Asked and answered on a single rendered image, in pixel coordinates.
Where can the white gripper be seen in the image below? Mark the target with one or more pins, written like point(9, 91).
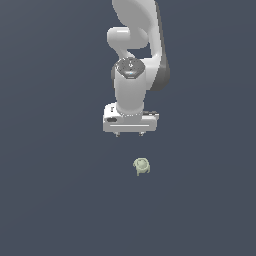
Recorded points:
point(130, 124)

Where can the small pale green object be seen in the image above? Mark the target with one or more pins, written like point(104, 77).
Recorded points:
point(141, 166)

